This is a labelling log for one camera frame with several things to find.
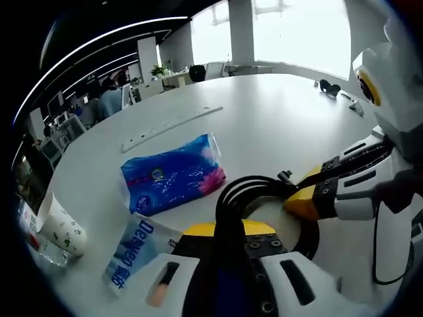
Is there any white round table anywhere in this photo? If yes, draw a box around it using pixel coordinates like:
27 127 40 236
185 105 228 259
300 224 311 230
19 73 423 317

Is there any white power strip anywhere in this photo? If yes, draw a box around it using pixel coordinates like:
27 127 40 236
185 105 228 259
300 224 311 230
119 105 224 153

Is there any small black device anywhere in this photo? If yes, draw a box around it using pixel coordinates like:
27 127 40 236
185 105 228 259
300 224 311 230
319 79 341 96

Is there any blue tissue pack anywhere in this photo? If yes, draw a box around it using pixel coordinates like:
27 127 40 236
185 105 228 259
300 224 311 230
119 132 227 217

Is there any clear water bottle red label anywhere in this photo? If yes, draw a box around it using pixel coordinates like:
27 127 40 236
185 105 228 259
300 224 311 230
18 201 70 268

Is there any black office chair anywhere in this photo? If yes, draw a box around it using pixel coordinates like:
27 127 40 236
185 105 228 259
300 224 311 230
188 65 206 82

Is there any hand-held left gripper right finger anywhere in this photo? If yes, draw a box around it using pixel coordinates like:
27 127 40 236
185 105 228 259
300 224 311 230
243 219 344 317

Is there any white background desk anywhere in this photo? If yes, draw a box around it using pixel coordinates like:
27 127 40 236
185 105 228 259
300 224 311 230
161 71 199 88

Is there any small white device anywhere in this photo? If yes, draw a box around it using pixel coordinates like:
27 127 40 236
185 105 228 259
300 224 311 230
340 92 364 116

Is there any white paper cup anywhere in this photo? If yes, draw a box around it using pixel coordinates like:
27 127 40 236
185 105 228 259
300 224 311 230
36 191 87 257

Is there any white Deeyeo plastic bag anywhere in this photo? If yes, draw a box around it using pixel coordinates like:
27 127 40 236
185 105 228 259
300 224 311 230
101 213 186 298

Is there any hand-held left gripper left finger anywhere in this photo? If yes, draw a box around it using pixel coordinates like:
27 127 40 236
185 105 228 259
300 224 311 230
144 221 219 317

